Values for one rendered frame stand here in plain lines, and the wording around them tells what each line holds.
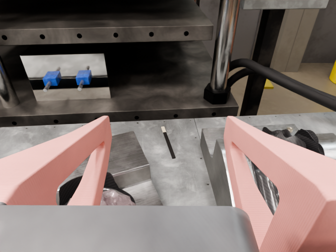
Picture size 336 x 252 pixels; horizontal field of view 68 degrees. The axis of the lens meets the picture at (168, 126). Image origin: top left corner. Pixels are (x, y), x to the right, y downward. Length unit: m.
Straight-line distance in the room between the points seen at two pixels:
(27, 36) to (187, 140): 0.60
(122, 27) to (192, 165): 0.49
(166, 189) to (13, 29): 0.68
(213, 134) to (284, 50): 2.56
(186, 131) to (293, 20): 2.46
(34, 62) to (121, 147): 0.52
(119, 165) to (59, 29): 0.53
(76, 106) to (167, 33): 0.41
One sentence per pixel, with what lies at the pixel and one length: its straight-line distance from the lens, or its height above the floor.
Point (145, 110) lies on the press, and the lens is 0.88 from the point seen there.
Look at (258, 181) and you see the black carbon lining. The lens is 0.50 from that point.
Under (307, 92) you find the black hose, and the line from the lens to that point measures 0.86.
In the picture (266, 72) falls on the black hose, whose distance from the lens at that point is 0.87.
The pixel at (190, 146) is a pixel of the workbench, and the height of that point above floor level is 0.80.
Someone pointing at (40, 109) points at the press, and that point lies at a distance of 0.98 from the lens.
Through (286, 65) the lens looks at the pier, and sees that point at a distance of 3.25.
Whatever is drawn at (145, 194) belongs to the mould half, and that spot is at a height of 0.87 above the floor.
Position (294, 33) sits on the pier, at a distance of 3.13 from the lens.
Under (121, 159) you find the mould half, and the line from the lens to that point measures 0.52.
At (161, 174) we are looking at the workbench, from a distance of 0.63.
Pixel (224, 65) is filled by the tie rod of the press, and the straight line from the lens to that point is 0.87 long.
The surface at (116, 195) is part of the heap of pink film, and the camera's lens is 0.48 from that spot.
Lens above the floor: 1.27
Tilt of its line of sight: 38 degrees down
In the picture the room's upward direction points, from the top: straight up
